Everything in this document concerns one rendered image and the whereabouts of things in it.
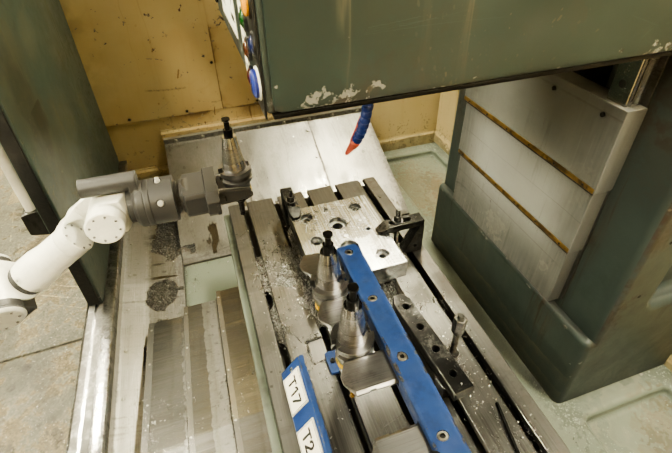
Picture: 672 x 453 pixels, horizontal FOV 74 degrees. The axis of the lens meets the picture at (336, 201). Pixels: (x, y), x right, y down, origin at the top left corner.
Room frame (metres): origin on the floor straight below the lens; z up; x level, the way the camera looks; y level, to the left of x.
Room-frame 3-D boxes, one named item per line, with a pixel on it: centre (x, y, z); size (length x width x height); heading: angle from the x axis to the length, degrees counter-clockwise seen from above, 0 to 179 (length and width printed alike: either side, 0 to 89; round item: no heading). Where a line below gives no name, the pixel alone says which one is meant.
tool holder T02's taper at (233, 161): (0.72, 0.19, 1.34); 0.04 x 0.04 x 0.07
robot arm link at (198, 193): (0.69, 0.29, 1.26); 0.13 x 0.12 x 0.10; 18
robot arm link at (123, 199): (0.65, 0.40, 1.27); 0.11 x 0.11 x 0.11; 18
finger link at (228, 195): (0.69, 0.19, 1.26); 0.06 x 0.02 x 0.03; 108
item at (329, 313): (0.44, 0.00, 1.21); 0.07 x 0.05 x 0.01; 108
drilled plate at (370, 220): (0.87, -0.02, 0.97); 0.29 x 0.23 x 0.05; 18
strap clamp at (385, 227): (0.90, -0.17, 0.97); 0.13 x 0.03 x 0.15; 108
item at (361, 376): (0.34, -0.04, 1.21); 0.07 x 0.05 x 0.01; 108
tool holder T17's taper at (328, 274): (0.49, 0.01, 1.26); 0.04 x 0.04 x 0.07
